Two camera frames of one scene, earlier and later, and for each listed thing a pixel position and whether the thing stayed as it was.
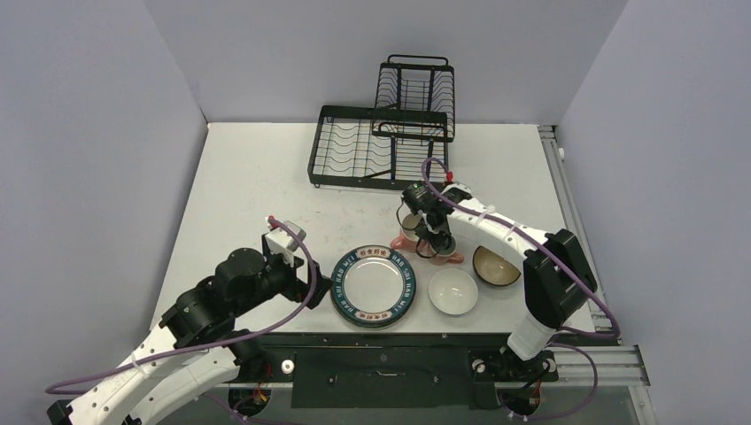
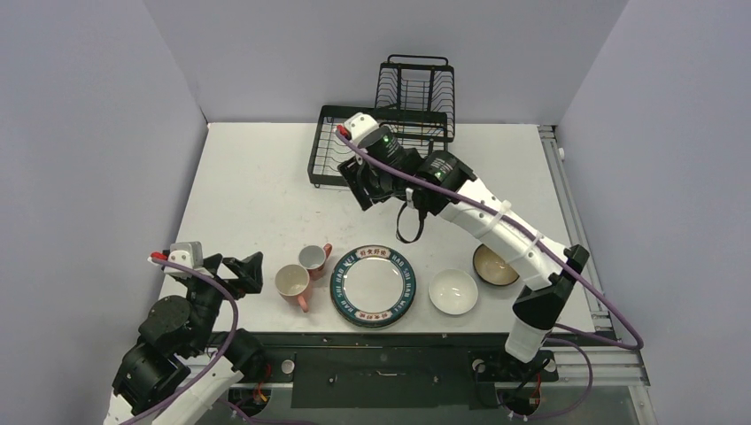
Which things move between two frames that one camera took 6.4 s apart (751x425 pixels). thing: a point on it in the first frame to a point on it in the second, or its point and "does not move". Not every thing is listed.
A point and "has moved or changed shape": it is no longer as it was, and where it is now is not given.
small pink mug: [446, 254] to [313, 258]
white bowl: [453, 291] does not move
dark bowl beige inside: [493, 268] does not move
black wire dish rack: [388, 145] does not move
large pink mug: [408, 239] has moved or changed shape
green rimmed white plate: [374, 287] does not move
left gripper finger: [322, 284] to [212, 263]
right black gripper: [430, 220] to [361, 182]
